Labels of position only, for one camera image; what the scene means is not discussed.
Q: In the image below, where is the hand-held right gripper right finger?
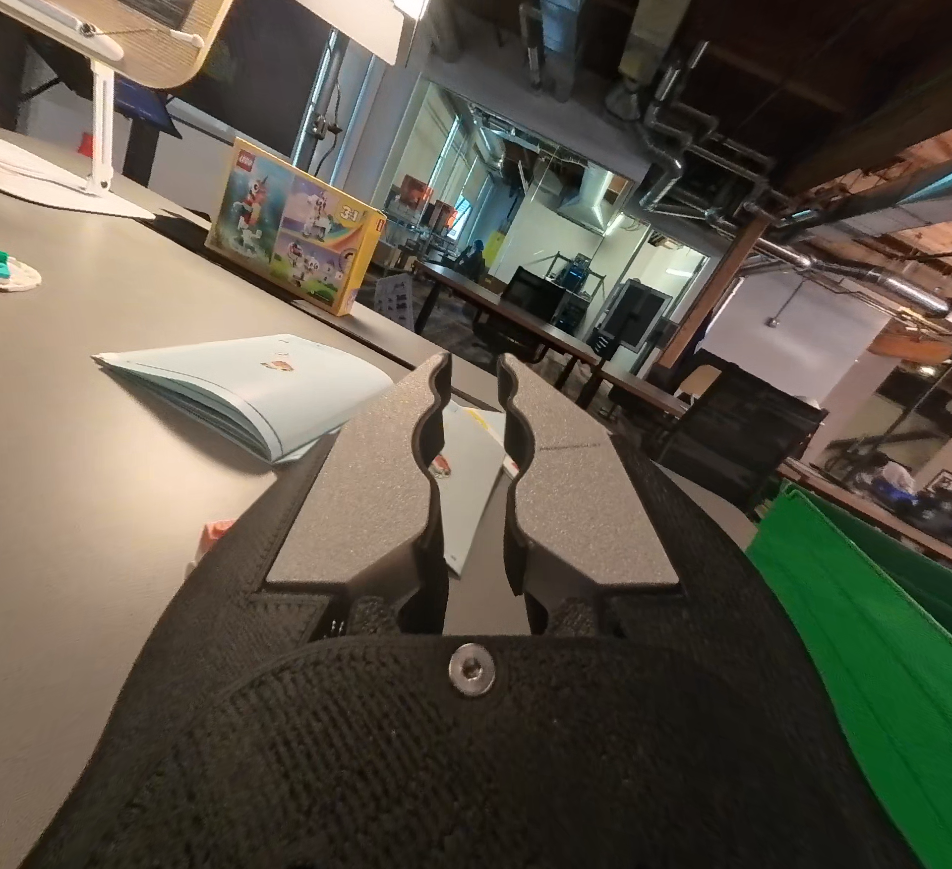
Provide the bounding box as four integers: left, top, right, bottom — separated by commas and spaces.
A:
495, 353, 681, 633

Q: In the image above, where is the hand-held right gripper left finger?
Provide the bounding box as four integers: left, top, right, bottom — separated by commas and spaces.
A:
265, 352, 455, 635

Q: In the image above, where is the green plastic bin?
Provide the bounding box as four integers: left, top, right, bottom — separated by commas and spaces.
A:
744, 481, 952, 869

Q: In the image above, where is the yellow lego box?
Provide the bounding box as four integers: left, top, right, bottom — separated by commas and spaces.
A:
204, 136, 388, 317

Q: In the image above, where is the round white lego plate build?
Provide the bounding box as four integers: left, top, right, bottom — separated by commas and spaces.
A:
0, 250, 43, 294

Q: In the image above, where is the white picture instruction booklet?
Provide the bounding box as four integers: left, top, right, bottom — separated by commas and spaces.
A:
437, 400, 531, 577

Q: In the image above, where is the pale wooden chair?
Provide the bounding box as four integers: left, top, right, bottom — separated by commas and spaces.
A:
673, 363, 724, 406

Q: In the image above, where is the light blue instruction booklet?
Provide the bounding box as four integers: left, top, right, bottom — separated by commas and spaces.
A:
91, 333, 395, 467

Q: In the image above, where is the black mesh chair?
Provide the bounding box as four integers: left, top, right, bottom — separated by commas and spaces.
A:
646, 362, 830, 513

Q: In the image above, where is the black office chair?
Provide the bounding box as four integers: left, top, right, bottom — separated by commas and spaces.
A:
473, 304, 555, 364

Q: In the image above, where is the monitor on stand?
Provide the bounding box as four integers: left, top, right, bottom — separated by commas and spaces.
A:
595, 277, 674, 358

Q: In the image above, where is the white printed sign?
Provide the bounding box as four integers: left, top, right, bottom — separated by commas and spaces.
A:
372, 272, 417, 328

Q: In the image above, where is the black cabinet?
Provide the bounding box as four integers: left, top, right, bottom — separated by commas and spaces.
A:
506, 266, 572, 328

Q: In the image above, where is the long dark wooden table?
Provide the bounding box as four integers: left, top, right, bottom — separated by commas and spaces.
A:
411, 257, 689, 418

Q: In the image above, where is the blue tablet screen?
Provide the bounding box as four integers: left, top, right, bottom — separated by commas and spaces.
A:
112, 76, 184, 138

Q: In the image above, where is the white stand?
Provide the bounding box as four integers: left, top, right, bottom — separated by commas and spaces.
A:
0, 0, 203, 223

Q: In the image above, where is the wooden post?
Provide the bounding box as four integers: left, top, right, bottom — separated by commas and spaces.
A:
656, 207, 772, 372

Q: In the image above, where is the long round metal duct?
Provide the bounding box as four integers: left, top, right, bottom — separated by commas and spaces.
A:
759, 210, 952, 323

